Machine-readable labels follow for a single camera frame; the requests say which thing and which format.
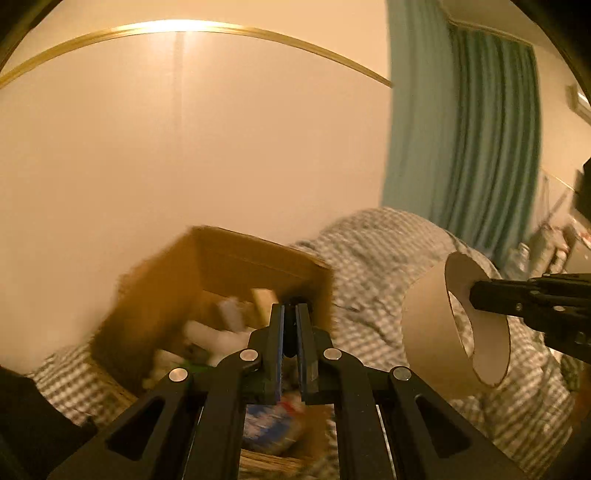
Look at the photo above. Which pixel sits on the dark cloth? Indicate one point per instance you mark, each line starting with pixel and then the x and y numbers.
pixel 32 424

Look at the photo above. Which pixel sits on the grey striped blanket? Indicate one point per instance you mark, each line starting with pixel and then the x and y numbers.
pixel 383 277

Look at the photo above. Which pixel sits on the clear plastic bottle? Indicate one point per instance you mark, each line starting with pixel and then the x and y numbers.
pixel 521 258

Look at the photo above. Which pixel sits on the brown cardboard box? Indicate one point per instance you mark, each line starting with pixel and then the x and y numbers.
pixel 203 277

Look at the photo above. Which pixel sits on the brown cardboard tape roll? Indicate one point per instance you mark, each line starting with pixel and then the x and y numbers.
pixel 429 332

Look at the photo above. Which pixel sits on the white rack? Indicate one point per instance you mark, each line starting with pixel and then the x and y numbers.
pixel 549 249

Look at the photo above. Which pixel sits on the green curtain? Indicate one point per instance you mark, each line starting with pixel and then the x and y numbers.
pixel 461 129

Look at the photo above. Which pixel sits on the white crumpled packet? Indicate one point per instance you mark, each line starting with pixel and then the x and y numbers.
pixel 217 334

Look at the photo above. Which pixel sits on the gold wall trim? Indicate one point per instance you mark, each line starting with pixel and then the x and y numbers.
pixel 207 34

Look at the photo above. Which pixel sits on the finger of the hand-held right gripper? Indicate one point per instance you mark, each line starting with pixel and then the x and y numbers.
pixel 498 295

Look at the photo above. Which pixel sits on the white air conditioner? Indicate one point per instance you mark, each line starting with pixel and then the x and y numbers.
pixel 581 98

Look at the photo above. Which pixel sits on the red and blue packet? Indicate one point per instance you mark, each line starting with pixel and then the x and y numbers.
pixel 270 427

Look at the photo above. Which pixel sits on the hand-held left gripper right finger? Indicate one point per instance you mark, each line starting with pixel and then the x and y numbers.
pixel 304 355

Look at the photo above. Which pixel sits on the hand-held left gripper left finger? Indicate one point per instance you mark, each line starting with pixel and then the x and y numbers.
pixel 279 355

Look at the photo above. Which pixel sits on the tan wooden block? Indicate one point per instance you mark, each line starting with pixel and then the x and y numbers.
pixel 264 302

